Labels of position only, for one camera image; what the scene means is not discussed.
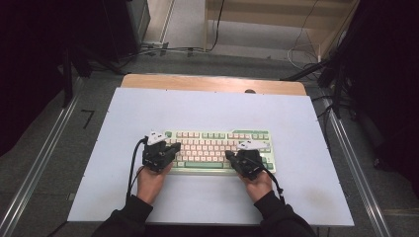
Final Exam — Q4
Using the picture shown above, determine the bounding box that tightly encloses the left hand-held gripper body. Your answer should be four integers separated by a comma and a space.
141, 130, 169, 173

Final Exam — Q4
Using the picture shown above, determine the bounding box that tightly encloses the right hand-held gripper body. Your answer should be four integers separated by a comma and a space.
236, 139, 273, 182

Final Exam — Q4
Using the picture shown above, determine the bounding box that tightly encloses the green and pink keyboard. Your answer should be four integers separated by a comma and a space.
162, 128, 277, 176

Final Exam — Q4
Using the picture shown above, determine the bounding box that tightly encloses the person's right hand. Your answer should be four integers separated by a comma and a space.
238, 170, 275, 203

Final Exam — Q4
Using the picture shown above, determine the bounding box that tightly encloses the person's left hand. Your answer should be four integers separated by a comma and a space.
135, 162, 174, 206

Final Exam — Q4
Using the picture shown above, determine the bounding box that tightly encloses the white board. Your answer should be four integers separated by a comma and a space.
67, 86, 356, 227

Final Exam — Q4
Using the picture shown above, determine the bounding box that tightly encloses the person's dark clothing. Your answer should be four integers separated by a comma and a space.
144, 225, 265, 237

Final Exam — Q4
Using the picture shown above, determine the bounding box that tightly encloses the power strip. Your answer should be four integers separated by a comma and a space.
142, 40, 170, 51

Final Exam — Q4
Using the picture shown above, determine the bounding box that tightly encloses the black cabinet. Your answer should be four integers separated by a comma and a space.
75, 0, 152, 64

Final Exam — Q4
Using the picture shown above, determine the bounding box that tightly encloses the wooden shelf unit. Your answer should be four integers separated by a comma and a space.
203, 0, 361, 61

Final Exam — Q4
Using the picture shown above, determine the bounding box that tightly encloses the dark curtain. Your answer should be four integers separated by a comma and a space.
0, 0, 110, 157
342, 0, 419, 200

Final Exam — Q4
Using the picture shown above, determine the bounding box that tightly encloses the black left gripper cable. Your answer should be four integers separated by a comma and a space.
126, 136, 149, 202

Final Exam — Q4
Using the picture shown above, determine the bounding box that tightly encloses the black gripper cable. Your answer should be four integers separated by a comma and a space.
126, 136, 149, 202
245, 155, 287, 204

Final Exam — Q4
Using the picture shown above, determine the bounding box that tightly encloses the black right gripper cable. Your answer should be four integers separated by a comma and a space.
245, 155, 287, 204

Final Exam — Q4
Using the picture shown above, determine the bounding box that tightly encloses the aluminium floor rail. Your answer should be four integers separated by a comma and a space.
322, 98, 393, 237
0, 78, 82, 237

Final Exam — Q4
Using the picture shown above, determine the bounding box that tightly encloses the white coiled cable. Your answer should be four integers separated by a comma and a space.
287, 0, 323, 72

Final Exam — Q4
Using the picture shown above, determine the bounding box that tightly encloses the black metal stand post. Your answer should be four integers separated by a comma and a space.
61, 48, 75, 109

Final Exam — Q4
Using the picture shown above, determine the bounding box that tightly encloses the long black floor cable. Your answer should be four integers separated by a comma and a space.
117, 0, 227, 63

